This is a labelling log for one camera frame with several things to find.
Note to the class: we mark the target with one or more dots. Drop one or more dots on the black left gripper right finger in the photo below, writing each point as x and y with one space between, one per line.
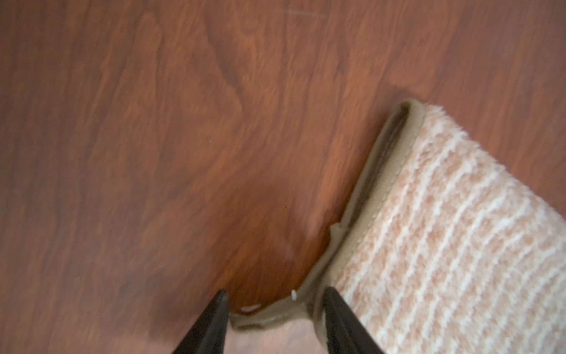
345 333

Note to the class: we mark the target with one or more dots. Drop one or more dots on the pink white striped dishcloth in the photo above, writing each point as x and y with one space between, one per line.
439 250

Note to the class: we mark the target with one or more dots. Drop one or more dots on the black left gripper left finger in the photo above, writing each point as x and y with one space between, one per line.
208 334

